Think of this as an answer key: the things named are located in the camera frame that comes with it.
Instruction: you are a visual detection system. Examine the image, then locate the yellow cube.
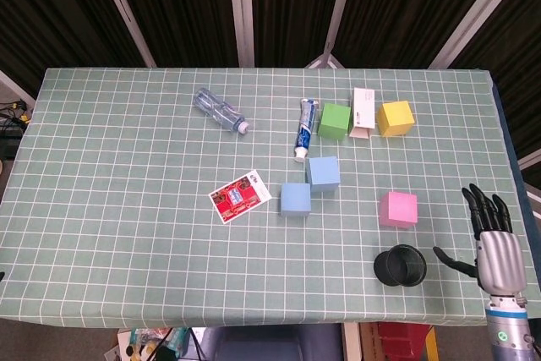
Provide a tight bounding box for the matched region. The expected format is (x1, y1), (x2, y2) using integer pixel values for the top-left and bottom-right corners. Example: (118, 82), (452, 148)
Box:
(376, 100), (415, 139)

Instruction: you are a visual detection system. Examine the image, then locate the red printed card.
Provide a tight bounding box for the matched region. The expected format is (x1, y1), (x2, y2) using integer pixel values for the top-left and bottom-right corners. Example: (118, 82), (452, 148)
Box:
(208, 170), (272, 225)

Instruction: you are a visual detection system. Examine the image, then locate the yellow panel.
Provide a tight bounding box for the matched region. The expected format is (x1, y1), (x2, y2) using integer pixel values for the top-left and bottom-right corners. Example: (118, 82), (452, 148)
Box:
(424, 325), (439, 361)

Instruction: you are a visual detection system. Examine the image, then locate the green cube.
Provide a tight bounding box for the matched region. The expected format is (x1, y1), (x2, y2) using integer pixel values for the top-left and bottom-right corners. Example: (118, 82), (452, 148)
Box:
(316, 101), (352, 141)

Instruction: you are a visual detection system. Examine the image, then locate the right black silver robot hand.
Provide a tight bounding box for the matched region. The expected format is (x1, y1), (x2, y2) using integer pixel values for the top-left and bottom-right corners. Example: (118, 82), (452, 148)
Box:
(432, 183), (528, 296)

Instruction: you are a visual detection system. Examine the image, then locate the dark green plastic cup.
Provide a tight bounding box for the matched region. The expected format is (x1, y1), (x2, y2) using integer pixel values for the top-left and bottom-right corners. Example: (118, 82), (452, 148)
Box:
(373, 243), (428, 287)

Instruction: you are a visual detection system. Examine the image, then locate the blue white toothpaste tube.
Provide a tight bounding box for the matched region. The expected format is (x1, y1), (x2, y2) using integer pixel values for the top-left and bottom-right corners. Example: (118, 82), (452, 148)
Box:
(293, 97), (320, 164)

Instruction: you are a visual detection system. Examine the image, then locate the clear plastic water bottle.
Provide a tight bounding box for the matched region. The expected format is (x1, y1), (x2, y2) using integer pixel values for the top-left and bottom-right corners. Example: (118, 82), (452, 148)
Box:
(193, 86), (251, 135)

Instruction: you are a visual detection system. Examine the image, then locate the white table leg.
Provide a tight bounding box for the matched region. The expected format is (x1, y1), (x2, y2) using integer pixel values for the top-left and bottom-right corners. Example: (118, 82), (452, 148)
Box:
(341, 321), (363, 361)

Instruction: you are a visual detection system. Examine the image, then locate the pink cube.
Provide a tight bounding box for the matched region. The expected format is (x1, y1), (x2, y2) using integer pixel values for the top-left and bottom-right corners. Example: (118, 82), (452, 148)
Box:
(378, 190), (419, 231)

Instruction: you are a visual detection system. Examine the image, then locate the red plastic crate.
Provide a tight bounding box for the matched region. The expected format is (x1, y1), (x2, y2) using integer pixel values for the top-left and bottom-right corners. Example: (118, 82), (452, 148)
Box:
(377, 321), (431, 361)

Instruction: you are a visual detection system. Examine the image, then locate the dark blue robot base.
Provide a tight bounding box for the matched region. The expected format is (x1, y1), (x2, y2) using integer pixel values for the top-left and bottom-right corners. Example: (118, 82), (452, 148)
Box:
(201, 324), (344, 361)

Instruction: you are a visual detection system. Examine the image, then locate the blue cube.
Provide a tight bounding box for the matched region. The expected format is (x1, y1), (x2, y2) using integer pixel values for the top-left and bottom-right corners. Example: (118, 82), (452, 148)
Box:
(305, 156), (342, 194)
(280, 183), (313, 218)

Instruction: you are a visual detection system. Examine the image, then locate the yellow black cables bundle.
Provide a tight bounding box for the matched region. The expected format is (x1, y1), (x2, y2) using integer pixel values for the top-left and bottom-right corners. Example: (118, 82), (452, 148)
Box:
(0, 98), (33, 129)

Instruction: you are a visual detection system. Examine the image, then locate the white cardboard carton box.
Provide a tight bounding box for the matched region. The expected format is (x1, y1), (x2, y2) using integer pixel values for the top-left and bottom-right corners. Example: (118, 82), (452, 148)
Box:
(348, 87), (377, 141)

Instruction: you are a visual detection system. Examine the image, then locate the white frame post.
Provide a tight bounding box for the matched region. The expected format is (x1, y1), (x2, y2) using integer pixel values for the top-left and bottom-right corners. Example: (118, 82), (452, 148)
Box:
(91, 0), (158, 68)
(428, 0), (530, 69)
(226, 0), (256, 68)
(303, 0), (361, 69)

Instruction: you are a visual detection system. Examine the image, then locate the green checkered tablecloth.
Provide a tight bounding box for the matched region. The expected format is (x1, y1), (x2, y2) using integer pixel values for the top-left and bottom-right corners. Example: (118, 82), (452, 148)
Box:
(0, 66), (534, 331)

